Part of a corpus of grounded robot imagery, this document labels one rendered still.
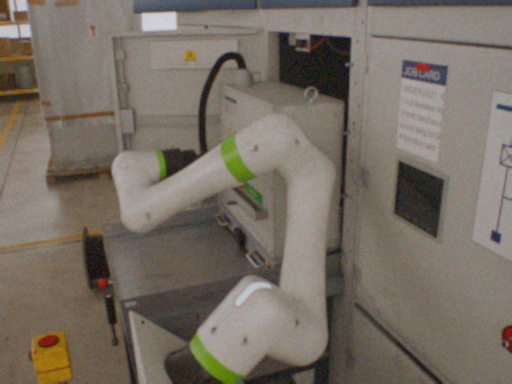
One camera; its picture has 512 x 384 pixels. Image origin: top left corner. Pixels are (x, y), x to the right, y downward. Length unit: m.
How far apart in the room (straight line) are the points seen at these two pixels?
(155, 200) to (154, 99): 0.89
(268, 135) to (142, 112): 1.09
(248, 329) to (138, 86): 1.38
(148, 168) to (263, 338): 0.62
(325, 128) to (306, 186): 0.31
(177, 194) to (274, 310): 0.44
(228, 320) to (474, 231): 0.52
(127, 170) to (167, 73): 0.79
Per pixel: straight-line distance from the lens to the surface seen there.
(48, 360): 1.29
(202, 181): 1.17
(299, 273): 1.08
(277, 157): 1.09
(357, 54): 1.37
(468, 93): 1.03
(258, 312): 0.90
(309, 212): 1.14
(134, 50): 2.07
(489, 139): 1.00
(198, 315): 1.42
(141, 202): 1.27
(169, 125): 2.07
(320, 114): 1.42
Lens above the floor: 1.63
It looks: 20 degrees down
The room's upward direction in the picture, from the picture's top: 1 degrees counter-clockwise
